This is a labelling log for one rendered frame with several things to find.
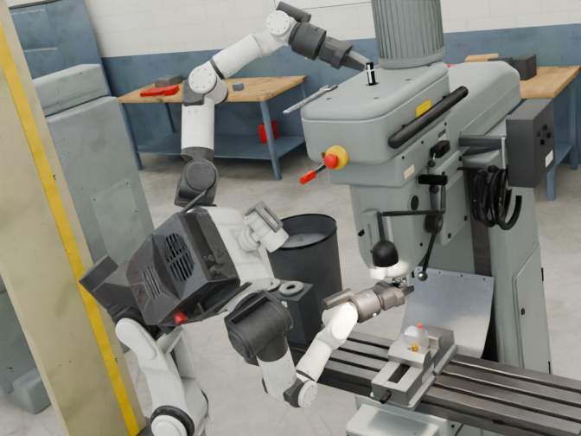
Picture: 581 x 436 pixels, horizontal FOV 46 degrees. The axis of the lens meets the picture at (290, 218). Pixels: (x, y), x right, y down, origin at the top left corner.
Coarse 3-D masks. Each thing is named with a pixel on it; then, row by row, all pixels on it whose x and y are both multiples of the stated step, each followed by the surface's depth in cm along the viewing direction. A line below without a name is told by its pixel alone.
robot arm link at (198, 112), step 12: (192, 72) 189; (204, 72) 188; (192, 84) 188; (204, 84) 187; (192, 96) 189; (192, 108) 189; (204, 108) 190; (192, 120) 189; (204, 120) 189; (192, 132) 188; (204, 132) 188; (192, 144) 187; (204, 144) 188
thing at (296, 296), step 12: (276, 288) 251; (288, 288) 251; (300, 288) 247; (312, 288) 250; (288, 300) 244; (300, 300) 244; (312, 300) 251; (300, 312) 244; (312, 312) 251; (300, 324) 246; (312, 324) 252; (288, 336) 252; (300, 336) 249; (312, 336) 252
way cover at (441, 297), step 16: (416, 272) 255; (432, 272) 251; (448, 272) 247; (464, 272) 244; (416, 288) 255; (432, 288) 251; (448, 288) 247; (464, 288) 244; (480, 288) 240; (416, 304) 254; (432, 304) 251; (448, 304) 247; (464, 304) 243; (480, 304) 240; (416, 320) 252; (432, 320) 249; (448, 320) 246; (464, 320) 243; (480, 320) 240; (400, 336) 253; (464, 336) 241; (480, 336) 238; (464, 352) 238; (480, 352) 235
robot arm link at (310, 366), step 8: (312, 344) 201; (320, 344) 200; (312, 352) 199; (320, 352) 199; (328, 352) 200; (304, 360) 198; (312, 360) 197; (320, 360) 198; (296, 368) 198; (304, 368) 196; (312, 368) 196; (320, 368) 198; (304, 376) 196; (312, 376) 196
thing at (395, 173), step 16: (432, 128) 197; (416, 144) 189; (432, 144) 197; (400, 160) 182; (416, 160) 190; (336, 176) 195; (352, 176) 192; (368, 176) 189; (384, 176) 186; (400, 176) 184
